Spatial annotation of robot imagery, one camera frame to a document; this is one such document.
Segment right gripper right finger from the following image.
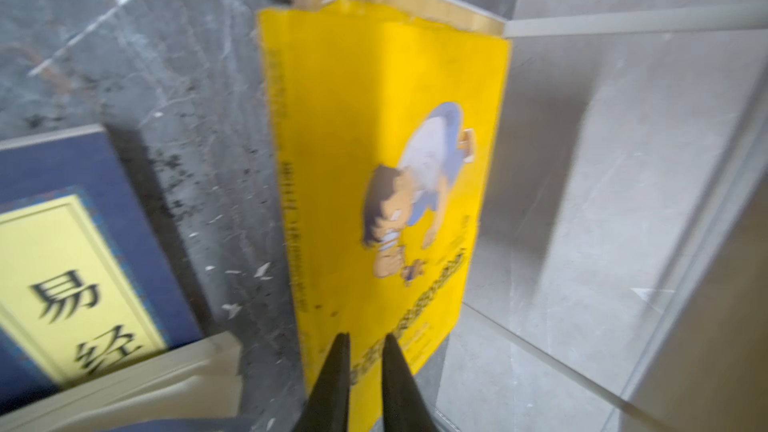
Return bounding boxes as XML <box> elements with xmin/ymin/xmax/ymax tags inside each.
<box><xmin>381</xmin><ymin>333</ymin><xmax>439</xmax><ymax>432</ymax></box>

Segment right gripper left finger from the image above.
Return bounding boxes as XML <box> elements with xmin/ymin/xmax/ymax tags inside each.
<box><xmin>292</xmin><ymin>333</ymin><xmax>351</xmax><ymax>432</ymax></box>

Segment yellow cartoon book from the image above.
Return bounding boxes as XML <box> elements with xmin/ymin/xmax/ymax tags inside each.
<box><xmin>256</xmin><ymin>0</ymin><xmax>512</xmax><ymax>431</ymax></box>

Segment blue book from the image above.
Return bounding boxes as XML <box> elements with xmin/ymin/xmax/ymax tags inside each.
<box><xmin>1</xmin><ymin>332</ymin><xmax>243</xmax><ymax>431</ymax></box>
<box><xmin>1</xmin><ymin>125</ymin><xmax>202</xmax><ymax>413</ymax></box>

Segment white wooden two-tier shelf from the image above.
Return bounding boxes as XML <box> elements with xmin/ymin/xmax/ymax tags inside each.
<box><xmin>281</xmin><ymin>0</ymin><xmax>767</xmax><ymax>431</ymax></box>

